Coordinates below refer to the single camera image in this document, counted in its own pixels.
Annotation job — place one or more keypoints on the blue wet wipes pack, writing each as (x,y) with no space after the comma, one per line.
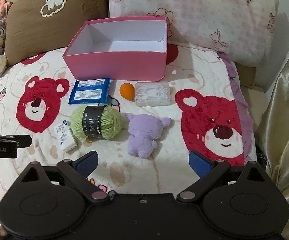
(90,91)

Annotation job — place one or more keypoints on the pink cardboard box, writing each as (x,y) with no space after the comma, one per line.
(121,48)

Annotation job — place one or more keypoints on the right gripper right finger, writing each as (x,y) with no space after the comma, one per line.
(209,173)

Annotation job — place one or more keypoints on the clear plastic floss box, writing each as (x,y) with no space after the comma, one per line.
(152,94)

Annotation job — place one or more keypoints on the white tissue pack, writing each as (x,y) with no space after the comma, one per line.
(65,136)

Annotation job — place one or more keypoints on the orange makeup sponge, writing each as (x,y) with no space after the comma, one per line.
(127,91)

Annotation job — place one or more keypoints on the brown embroidered pillow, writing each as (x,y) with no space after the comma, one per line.
(38,26)

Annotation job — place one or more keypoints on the pink checkered pillow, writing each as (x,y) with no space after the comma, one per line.
(243,29)

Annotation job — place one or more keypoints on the purple plush toy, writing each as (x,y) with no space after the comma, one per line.
(144,131)

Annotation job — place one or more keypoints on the green yarn ball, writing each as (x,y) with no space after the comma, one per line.
(101,122)

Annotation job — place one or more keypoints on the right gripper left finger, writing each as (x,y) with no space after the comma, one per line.
(76,173)

